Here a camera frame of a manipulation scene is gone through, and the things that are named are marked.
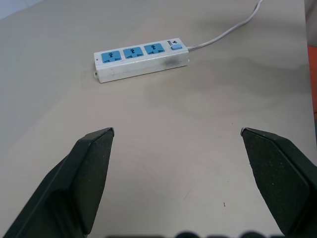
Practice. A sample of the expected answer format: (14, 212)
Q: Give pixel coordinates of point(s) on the white blue power strip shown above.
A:
(141, 60)

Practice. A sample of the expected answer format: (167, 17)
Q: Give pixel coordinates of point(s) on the orange object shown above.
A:
(312, 72)

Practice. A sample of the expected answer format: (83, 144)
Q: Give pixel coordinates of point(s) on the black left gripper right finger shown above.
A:
(280, 178)

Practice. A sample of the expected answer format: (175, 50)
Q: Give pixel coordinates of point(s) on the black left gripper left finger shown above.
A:
(74, 183)

